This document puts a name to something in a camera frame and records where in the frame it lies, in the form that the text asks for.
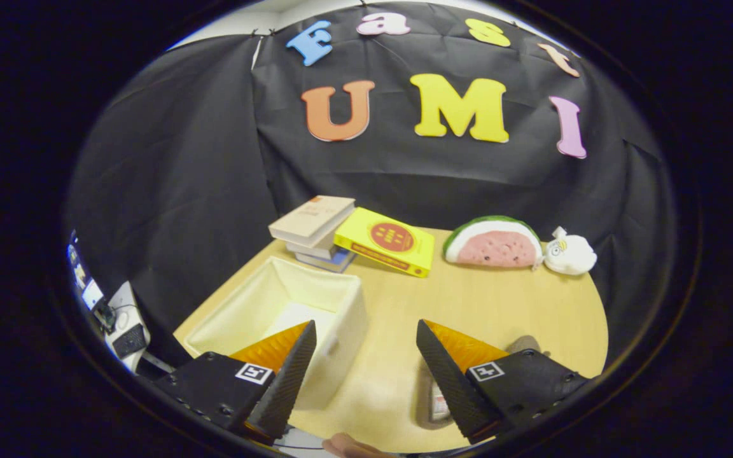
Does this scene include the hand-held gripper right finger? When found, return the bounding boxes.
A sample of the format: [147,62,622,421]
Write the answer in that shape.
[415,319,590,444]

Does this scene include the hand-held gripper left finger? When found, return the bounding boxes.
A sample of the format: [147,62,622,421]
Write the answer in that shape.
[153,320,318,444]

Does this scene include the beige fabric storage box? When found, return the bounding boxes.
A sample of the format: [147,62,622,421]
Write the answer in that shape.
[183,256,370,411]

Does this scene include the blue book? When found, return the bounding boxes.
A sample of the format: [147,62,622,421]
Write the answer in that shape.
[295,248,358,274]

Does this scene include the white book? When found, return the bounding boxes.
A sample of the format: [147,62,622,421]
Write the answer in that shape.
[286,232,342,260]

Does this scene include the watermelon slice plush toy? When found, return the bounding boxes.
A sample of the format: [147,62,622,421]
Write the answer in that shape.
[443,215,544,268]

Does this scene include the yellow book with red circle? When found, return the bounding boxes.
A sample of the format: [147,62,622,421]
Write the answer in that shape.
[333,207,436,279]

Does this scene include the beige book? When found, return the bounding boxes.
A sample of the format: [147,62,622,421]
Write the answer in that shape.
[269,195,356,249]

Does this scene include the white plush toy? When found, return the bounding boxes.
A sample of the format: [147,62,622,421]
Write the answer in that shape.
[543,226,597,276]

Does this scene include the white device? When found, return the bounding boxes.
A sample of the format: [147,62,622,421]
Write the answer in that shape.
[104,281,151,374]

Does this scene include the lit computer screen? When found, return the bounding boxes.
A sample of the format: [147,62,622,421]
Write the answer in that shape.
[67,232,108,312]

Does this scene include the black backdrop cloth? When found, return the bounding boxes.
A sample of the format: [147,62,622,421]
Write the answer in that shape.
[64,0,679,370]

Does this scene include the row of small cloth clips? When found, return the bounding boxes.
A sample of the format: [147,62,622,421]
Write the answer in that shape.
[249,0,367,38]

